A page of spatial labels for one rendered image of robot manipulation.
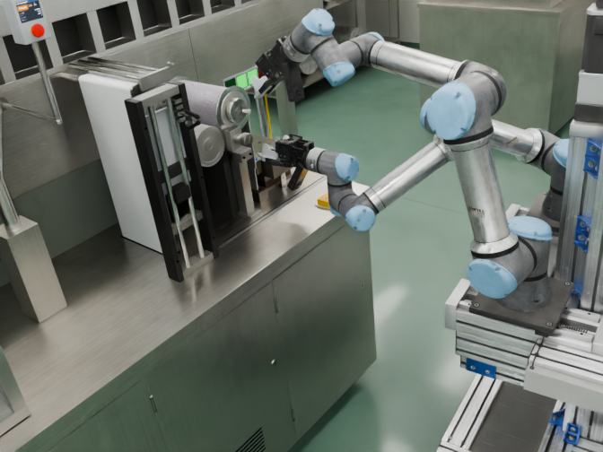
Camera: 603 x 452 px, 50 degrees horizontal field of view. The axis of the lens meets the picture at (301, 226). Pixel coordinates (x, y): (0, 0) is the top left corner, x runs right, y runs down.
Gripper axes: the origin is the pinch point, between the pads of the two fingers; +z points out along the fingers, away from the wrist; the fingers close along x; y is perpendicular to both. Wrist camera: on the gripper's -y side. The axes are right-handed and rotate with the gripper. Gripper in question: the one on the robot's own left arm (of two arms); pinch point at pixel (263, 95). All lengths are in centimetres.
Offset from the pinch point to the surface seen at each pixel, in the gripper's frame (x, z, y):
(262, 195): -3.2, 32.3, -22.5
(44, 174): 52, 43, 18
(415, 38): -447, 245, 48
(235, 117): 3.9, 11.9, 0.5
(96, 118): 37.4, 23.6, 21.2
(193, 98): 7.2, 19.4, 13.9
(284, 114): -75, 76, 7
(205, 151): 16.3, 18.0, -3.0
